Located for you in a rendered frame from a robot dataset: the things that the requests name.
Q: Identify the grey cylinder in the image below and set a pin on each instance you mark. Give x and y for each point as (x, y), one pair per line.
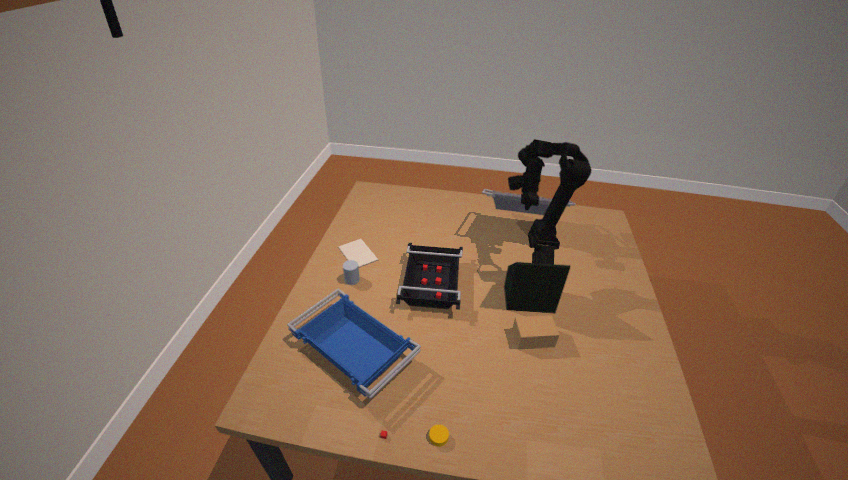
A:
(351, 272)

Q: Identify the yellow cylinder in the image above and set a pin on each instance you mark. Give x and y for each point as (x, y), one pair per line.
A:
(438, 435)

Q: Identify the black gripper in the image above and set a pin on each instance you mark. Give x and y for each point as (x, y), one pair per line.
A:
(530, 197)

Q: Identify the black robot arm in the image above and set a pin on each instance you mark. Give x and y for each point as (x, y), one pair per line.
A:
(573, 174)

